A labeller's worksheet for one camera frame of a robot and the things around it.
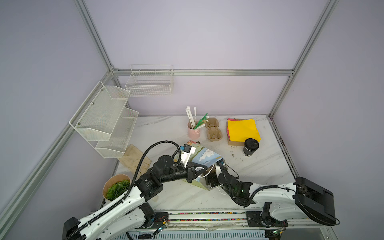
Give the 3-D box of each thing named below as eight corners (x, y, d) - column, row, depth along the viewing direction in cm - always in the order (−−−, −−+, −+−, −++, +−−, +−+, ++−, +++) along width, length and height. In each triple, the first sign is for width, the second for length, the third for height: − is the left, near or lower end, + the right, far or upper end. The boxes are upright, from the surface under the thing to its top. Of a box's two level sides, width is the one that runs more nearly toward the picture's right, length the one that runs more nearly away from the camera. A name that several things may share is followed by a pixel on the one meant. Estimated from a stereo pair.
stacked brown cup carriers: (209, 142, 106) (209, 139, 103) (204, 121, 119) (204, 118, 116) (223, 141, 107) (223, 137, 104) (216, 120, 120) (217, 117, 117)
